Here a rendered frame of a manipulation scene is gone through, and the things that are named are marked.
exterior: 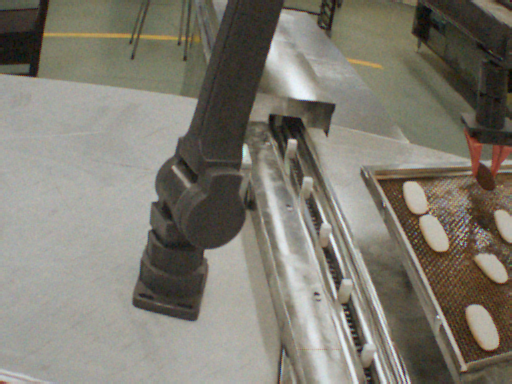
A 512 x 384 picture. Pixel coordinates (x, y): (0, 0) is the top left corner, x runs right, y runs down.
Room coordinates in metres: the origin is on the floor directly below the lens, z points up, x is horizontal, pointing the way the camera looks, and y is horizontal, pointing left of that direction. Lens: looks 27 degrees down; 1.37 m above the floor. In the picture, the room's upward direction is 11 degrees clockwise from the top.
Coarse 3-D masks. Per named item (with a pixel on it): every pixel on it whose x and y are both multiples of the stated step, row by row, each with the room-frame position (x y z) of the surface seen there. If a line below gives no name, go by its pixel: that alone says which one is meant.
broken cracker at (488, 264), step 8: (480, 256) 0.83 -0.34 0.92; (488, 256) 0.83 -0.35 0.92; (480, 264) 0.82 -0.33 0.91; (488, 264) 0.81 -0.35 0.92; (496, 264) 0.81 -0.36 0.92; (488, 272) 0.80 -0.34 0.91; (496, 272) 0.79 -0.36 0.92; (504, 272) 0.79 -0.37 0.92; (496, 280) 0.78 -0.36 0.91; (504, 280) 0.78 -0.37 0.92
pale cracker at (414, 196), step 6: (408, 186) 1.03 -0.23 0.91; (414, 186) 1.04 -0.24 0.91; (420, 186) 1.04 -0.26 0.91; (408, 192) 1.01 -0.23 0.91; (414, 192) 1.02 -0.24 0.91; (420, 192) 1.02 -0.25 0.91; (408, 198) 1.00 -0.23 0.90; (414, 198) 1.00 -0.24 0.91; (420, 198) 1.00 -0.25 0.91; (408, 204) 0.98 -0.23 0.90; (414, 204) 0.98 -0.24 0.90; (420, 204) 0.98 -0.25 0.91; (426, 204) 0.99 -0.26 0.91; (414, 210) 0.97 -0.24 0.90; (420, 210) 0.97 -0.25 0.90
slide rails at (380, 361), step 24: (288, 120) 1.34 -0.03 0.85; (288, 168) 1.13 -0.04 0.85; (312, 168) 1.15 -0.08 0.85; (312, 192) 1.06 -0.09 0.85; (312, 240) 0.91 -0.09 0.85; (336, 240) 0.93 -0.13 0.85; (360, 288) 0.81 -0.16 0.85; (336, 312) 0.74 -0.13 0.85; (360, 312) 0.75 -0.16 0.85; (384, 360) 0.65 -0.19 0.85
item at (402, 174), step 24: (408, 168) 1.09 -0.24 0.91; (432, 168) 1.10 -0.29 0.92; (456, 168) 1.11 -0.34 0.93; (504, 168) 1.14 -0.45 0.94; (456, 192) 1.04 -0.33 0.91; (480, 192) 1.05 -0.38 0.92; (480, 216) 0.97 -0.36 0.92; (456, 240) 0.89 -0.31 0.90; (456, 264) 0.83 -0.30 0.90; (480, 288) 0.77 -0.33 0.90; (432, 312) 0.72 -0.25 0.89; (504, 312) 0.71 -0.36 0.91; (456, 336) 0.66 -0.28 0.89; (504, 336) 0.66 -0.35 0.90; (456, 360) 0.61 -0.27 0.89; (480, 360) 0.60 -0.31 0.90; (504, 360) 0.61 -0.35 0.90
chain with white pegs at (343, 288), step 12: (276, 120) 1.33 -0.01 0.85; (288, 144) 1.20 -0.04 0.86; (300, 180) 1.12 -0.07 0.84; (312, 180) 1.06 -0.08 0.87; (312, 204) 1.04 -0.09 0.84; (312, 216) 1.01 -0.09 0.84; (324, 228) 0.92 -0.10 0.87; (324, 240) 0.92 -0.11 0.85; (324, 252) 0.91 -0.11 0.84; (336, 276) 0.85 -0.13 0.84; (336, 288) 0.82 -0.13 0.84; (348, 288) 0.78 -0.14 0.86; (348, 312) 0.76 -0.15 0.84; (348, 324) 0.74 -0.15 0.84; (360, 348) 0.69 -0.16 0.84; (372, 348) 0.65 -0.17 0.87; (360, 360) 0.65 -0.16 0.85
